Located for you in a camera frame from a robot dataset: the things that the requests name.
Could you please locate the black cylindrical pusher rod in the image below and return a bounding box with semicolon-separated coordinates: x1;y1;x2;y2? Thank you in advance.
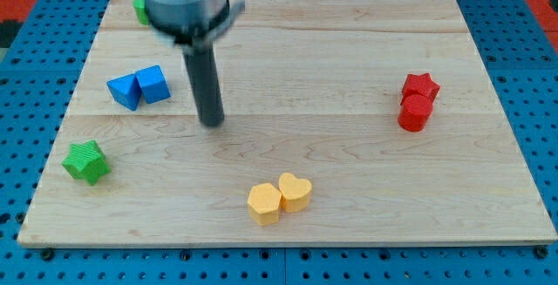
184;46;224;127

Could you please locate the green wooden star block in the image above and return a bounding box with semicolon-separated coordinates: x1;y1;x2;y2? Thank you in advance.
62;139;112;186

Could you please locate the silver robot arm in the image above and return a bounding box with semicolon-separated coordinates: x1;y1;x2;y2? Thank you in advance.
144;0;245;127

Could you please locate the red wooden star block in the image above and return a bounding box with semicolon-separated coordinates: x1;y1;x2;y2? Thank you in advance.
401;72;441;103

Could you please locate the blue wooden cube block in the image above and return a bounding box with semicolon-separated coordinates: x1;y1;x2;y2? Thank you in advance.
135;65;171;104

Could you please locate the blue wooden triangle block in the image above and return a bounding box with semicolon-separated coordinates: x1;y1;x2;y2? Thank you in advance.
106;74;142;111

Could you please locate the yellow wooden pentagon block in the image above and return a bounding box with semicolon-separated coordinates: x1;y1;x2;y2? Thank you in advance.
247;183;282;227

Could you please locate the light wooden board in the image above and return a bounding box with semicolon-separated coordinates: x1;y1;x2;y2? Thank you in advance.
18;0;557;248

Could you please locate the yellow wooden heart block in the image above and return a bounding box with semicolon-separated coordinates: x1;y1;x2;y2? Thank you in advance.
278;173;313;213

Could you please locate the red wooden cylinder block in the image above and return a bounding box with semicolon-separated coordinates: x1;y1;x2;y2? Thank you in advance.
398;94;433;132

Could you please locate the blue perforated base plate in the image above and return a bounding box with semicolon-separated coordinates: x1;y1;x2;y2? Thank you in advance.
1;0;557;284

